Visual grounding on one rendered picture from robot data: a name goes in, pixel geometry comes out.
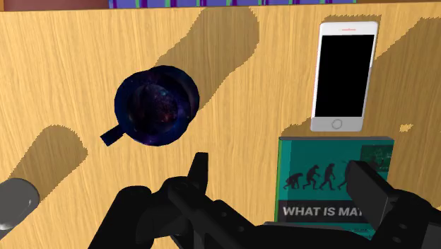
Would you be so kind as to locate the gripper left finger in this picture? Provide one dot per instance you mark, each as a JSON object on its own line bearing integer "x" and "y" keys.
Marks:
{"x": 193, "y": 203}

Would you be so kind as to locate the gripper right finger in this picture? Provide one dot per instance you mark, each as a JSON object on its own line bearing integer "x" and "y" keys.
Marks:
{"x": 379, "y": 196}

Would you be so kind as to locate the teal book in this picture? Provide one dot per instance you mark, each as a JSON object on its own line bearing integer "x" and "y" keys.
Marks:
{"x": 317, "y": 172}

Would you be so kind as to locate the dark blue galaxy mug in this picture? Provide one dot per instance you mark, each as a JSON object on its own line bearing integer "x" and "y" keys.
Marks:
{"x": 155, "y": 107}

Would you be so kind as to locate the white smartphone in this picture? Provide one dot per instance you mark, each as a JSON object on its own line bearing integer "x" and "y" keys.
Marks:
{"x": 342, "y": 76}

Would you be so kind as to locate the grey cylinder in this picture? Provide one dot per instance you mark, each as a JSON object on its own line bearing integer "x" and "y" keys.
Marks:
{"x": 15, "y": 201}

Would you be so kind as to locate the purple striped rug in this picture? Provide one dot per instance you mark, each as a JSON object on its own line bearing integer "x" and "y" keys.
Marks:
{"x": 231, "y": 3}

